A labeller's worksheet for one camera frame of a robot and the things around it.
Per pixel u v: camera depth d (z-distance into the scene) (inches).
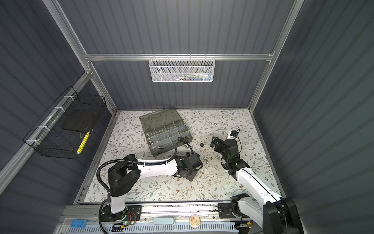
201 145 39.0
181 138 40.1
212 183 33.1
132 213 28.6
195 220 27.9
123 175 19.8
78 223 27.5
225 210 29.0
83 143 26.9
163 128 41.5
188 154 37.5
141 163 19.8
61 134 28.1
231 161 25.2
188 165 26.4
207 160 36.6
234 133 29.0
